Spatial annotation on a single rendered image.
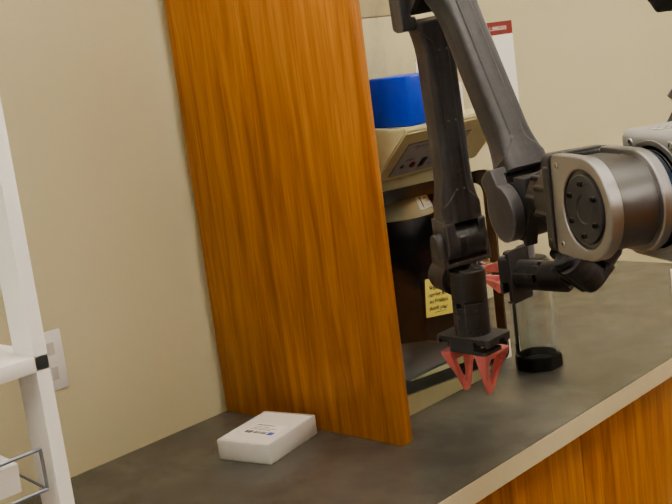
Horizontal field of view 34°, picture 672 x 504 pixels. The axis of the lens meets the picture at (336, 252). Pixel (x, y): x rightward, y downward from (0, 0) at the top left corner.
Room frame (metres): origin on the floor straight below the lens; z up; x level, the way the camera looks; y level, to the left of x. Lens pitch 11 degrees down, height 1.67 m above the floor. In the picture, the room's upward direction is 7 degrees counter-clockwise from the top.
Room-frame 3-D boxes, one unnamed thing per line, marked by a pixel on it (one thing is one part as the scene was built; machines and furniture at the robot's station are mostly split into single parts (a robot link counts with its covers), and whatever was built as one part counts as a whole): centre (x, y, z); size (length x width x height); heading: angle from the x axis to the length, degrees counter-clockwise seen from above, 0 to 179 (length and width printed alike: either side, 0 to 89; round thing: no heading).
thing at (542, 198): (1.34, -0.29, 1.45); 0.09 x 0.08 x 0.12; 106
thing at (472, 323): (1.69, -0.20, 1.21); 0.10 x 0.07 x 0.07; 46
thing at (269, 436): (1.99, 0.17, 0.96); 0.16 x 0.12 x 0.04; 147
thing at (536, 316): (2.27, -0.40, 1.06); 0.11 x 0.11 x 0.21
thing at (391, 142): (2.09, -0.22, 1.46); 0.32 x 0.11 x 0.10; 136
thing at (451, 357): (1.70, -0.19, 1.14); 0.07 x 0.07 x 0.09; 46
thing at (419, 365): (2.10, -0.20, 1.19); 0.30 x 0.01 x 0.40; 125
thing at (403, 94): (2.03, -0.16, 1.56); 0.10 x 0.10 x 0.09; 46
